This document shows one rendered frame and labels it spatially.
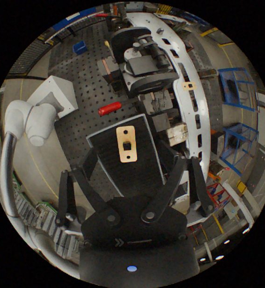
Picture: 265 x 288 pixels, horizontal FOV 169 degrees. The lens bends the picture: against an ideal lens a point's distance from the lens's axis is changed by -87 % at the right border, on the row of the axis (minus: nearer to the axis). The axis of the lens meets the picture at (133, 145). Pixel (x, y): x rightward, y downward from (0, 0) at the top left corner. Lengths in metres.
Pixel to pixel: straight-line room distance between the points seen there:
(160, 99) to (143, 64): 0.13
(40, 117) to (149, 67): 0.51
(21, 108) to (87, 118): 0.50
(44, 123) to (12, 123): 0.21
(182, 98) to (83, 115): 0.62
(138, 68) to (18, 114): 0.54
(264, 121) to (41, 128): 8.49
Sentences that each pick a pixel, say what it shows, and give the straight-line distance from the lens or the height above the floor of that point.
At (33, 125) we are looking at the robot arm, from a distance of 0.54.
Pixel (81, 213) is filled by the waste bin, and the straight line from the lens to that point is 2.90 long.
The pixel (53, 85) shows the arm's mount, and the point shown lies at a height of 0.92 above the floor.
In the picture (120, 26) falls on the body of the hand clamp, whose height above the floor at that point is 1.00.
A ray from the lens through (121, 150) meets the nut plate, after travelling 0.23.
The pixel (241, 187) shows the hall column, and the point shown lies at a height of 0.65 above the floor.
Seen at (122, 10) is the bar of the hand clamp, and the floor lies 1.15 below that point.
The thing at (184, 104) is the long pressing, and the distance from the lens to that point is 0.44.
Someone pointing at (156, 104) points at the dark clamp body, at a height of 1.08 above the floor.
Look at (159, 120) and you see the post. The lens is 0.29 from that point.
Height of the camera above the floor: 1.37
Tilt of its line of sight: 68 degrees down
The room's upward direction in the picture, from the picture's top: 169 degrees clockwise
